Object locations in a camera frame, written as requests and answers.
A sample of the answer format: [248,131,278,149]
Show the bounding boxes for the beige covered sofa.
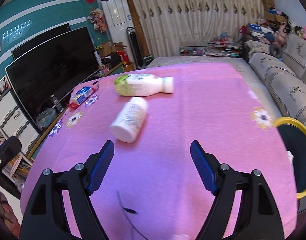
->
[245,34,306,213]

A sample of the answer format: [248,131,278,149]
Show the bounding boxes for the coconut water bottle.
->
[114,74,174,96]

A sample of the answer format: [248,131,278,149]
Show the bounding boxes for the pink floral table cloth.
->
[20,63,297,239]

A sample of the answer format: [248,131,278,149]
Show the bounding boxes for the grey neck pillow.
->
[269,44,283,59]

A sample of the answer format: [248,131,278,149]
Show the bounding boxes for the blue red snack packet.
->
[68,86,97,109]

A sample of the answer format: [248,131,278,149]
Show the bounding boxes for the low shelf of books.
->
[179,42,242,57]

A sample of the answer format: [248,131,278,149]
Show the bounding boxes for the paper cup with red heart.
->
[287,151,293,165]

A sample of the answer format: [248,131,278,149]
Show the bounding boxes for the artificial flower bouquet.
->
[87,7,107,33]

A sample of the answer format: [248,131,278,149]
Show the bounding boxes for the black tower fan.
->
[126,27,145,69]

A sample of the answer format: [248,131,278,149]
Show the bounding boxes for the yellow rimmed dark trash bin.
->
[274,117,306,199]

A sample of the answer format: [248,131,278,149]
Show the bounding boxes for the plush toy pile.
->
[278,21,306,41]

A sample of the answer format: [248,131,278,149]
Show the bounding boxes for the beige curtain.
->
[131,0,264,57]

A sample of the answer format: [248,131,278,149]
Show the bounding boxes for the black television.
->
[5,27,99,133]

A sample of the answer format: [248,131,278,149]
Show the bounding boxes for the stacked cardboard boxes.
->
[261,0,289,23]

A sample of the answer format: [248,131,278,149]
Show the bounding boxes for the small white pill bottle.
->
[110,96,149,143]

